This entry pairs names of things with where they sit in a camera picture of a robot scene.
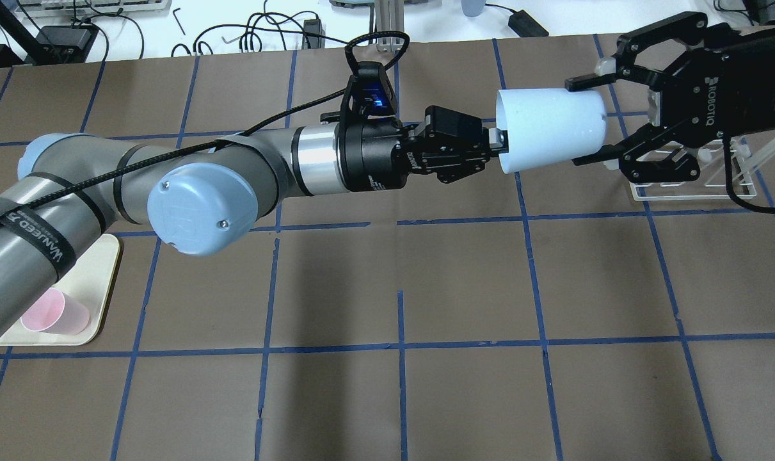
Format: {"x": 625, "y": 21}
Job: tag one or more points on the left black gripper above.
{"x": 369, "y": 157}

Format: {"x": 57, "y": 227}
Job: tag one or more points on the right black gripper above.
{"x": 736, "y": 86}

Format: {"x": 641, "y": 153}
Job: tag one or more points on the light blue ikea cup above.
{"x": 547, "y": 125}

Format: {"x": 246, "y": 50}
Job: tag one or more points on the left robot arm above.
{"x": 73, "y": 187}

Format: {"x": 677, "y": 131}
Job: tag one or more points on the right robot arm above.
{"x": 706, "y": 82}

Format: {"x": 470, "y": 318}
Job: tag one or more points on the pink ikea cup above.
{"x": 56, "y": 313}

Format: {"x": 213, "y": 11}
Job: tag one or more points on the black power adapter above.
{"x": 525, "y": 26}

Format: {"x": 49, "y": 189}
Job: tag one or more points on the black power brick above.
{"x": 313, "y": 34}

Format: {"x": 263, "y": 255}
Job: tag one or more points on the cream plastic tray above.
{"x": 89, "y": 282}

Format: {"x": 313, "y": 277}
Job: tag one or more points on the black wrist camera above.
{"x": 368, "y": 94}

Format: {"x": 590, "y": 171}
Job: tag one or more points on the white wire cup rack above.
{"x": 726, "y": 166}

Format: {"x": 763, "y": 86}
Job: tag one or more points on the aluminium frame post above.
{"x": 389, "y": 15}

